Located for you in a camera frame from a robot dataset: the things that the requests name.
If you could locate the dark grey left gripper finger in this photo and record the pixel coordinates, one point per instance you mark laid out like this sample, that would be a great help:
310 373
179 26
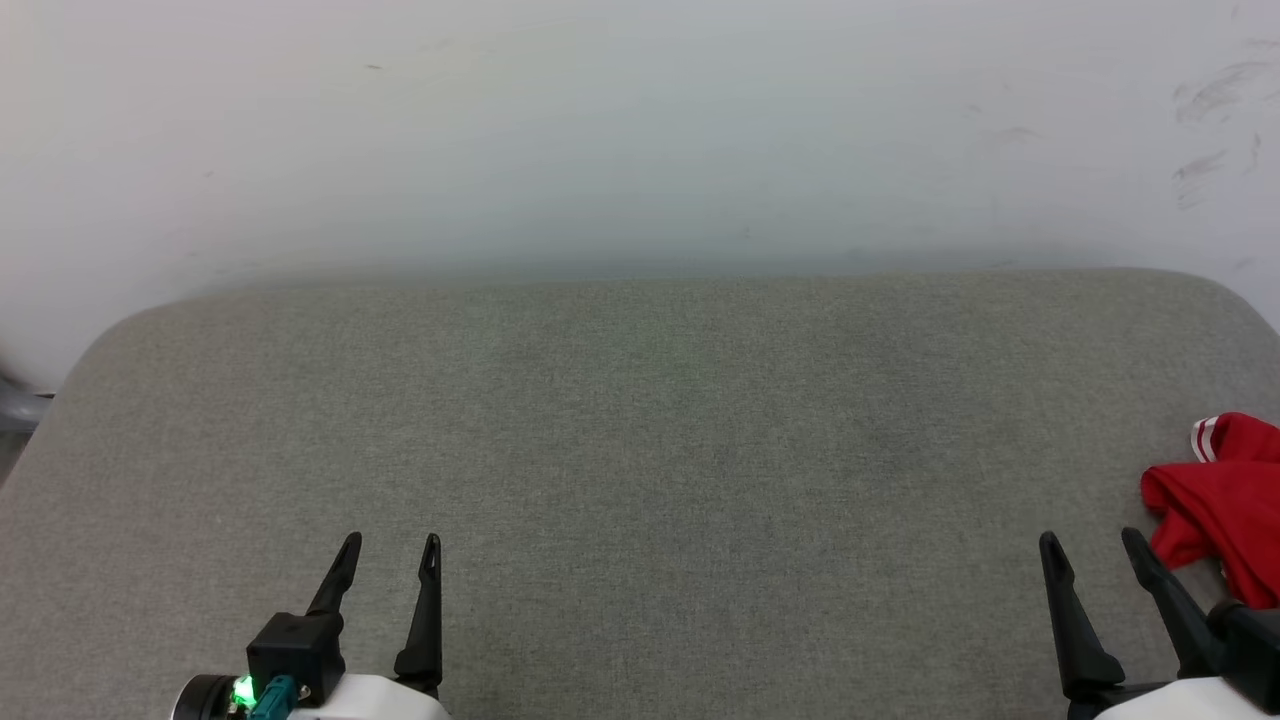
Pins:
428 620
338 580

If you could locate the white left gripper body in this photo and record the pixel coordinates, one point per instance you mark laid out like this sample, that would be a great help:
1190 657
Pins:
380 700

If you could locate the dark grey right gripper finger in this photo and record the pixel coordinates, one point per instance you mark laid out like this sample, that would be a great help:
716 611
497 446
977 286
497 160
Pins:
1078 630
1175 605

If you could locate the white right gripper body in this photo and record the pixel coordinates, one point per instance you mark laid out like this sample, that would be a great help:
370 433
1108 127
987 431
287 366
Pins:
1180 702

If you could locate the red and white basketball jersey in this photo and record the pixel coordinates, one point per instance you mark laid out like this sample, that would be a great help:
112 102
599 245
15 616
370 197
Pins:
1225 500

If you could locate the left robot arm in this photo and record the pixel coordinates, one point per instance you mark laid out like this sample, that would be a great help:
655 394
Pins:
200 702

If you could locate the grey fabric sofa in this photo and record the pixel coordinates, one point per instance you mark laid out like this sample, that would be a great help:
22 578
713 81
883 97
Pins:
640 450

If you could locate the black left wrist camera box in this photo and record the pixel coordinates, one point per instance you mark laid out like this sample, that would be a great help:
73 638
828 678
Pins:
295 645

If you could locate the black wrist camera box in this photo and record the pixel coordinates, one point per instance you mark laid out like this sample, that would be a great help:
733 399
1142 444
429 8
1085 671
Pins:
295 645
1250 645

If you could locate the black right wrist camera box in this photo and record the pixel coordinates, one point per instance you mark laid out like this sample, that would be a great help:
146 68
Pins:
1250 645

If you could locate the grey metal frame tube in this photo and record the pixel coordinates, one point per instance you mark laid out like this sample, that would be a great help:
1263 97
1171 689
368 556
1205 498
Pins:
20 408

